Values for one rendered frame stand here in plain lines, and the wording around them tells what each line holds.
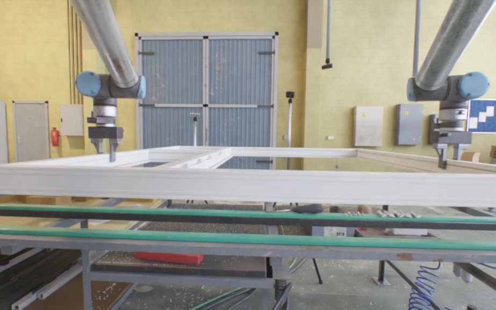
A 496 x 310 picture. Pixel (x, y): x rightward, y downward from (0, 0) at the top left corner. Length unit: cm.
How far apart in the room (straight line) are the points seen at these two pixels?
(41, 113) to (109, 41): 881
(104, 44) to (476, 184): 101
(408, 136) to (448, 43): 716
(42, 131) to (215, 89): 536
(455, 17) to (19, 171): 114
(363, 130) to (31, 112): 959
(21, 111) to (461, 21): 997
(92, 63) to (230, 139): 430
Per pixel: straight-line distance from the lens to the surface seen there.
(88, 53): 852
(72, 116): 877
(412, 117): 809
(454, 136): 129
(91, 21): 82
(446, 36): 90
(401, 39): 855
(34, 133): 978
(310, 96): 697
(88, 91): 110
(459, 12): 85
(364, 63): 797
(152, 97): 781
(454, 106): 127
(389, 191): 66
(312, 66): 714
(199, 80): 747
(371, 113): 762
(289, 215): 92
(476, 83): 116
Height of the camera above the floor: 114
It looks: 4 degrees down
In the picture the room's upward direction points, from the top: 1 degrees clockwise
